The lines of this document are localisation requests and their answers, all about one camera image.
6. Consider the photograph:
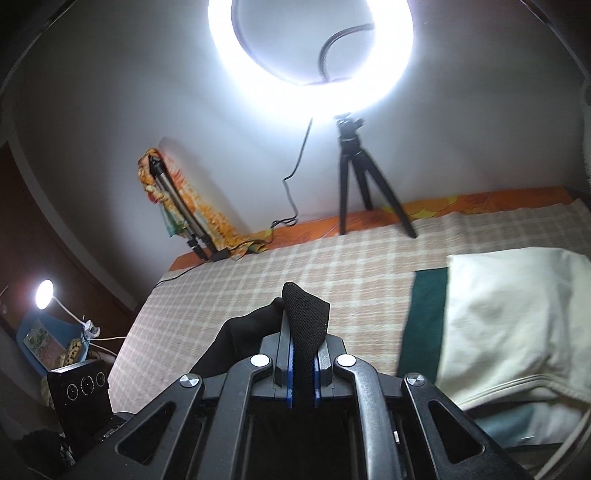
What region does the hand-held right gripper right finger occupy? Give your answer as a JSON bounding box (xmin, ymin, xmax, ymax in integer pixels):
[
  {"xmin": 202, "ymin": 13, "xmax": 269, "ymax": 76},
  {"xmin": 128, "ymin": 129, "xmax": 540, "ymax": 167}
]
[{"xmin": 311, "ymin": 335, "xmax": 534, "ymax": 480}]

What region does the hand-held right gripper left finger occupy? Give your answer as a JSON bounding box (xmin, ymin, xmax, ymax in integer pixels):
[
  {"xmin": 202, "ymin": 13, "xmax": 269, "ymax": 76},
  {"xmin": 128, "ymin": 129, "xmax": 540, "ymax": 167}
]
[{"xmin": 60, "ymin": 309, "xmax": 296, "ymax": 480}]

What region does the black garment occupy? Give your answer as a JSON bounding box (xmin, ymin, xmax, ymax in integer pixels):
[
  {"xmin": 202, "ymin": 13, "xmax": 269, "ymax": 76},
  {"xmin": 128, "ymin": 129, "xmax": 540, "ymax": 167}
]
[{"xmin": 191, "ymin": 281, "xmax": 354, "ymax": 480}]

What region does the floral printed box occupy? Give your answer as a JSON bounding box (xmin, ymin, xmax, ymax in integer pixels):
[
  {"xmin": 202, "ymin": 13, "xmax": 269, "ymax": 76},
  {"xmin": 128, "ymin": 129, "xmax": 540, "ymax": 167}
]
[{"xmin": 24, "ymin": 322, "xmax": 66, "ymax": 367}]

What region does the blue chair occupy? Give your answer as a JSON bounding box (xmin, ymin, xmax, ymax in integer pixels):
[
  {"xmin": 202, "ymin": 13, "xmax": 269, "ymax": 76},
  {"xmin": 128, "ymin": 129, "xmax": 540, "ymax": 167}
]
[{"xmin": 15, "ymin": 311, "xmax": 90, "ymax": 372}]

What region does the white desk lamp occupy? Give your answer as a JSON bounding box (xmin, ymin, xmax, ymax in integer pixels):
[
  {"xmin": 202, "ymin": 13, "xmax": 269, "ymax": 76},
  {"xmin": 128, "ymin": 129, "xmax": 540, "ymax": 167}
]
[{"xmin": 33, "ymin": 279, "xmax": 103, "ymax": 343}]

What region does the beige plaid blanket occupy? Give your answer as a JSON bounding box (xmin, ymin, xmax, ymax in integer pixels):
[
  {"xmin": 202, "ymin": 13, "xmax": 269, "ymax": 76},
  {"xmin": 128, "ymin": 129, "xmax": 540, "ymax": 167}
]
[{"xmin": 111, "ymin": 194, "xmax": 591, "ymax": 418}]

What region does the colourful patterned cloth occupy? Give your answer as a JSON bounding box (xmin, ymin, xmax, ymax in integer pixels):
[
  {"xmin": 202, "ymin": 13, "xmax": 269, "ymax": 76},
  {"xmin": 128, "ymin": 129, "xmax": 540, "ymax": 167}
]
[{"xmin": 136, "ymin": 148, "xmax": 269, "ymax": 263}]

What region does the orange bed sheet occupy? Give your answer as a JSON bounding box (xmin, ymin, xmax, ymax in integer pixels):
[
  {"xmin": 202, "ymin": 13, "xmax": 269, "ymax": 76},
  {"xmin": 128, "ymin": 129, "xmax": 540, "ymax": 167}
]
[{"xmin": 168, "ymin": 185, "xmax": 583, "ymax": 273}]

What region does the folded metal stand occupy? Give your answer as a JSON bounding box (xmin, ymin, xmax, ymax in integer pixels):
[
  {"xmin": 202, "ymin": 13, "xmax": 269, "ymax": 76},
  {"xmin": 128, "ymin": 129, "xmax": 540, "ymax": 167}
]
[{"xmin": 147, "ymin": 154, "xmax": 229, "ymax": 263}]

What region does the cream and green garment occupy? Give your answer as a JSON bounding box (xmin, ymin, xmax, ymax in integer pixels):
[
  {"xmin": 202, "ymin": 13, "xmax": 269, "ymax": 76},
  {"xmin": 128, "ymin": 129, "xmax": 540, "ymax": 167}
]
[{"xmin": 397, "ymin": 247, "xmax": 591, "ymax": 450}]

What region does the black tripod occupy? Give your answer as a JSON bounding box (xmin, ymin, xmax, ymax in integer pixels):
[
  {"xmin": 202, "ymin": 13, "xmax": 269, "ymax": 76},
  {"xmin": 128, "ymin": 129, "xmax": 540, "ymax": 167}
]
[{"xmin": 333, "ymin": 113, "xmax": 419, "ymax": 239}]

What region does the thin black cable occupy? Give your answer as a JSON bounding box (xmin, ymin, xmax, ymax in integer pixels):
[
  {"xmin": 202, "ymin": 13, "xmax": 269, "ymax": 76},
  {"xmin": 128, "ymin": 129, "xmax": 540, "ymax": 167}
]
[{"xmin": 152, "ymin": 117, "xmax": 315, "ymax": 288}]

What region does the white cable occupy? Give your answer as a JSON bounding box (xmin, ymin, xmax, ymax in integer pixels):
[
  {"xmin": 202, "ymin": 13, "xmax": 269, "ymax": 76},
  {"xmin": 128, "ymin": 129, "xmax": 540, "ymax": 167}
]
[{"xmin": 531, "ymin": 413, "xmax": 591, "ymax": 480}]

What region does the white ring light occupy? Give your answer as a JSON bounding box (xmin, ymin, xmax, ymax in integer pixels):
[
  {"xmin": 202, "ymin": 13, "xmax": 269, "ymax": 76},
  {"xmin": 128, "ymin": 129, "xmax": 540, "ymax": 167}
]
[{"xmin": 207, "ymin": 0, "xmax": 415, "ymax": 114}]

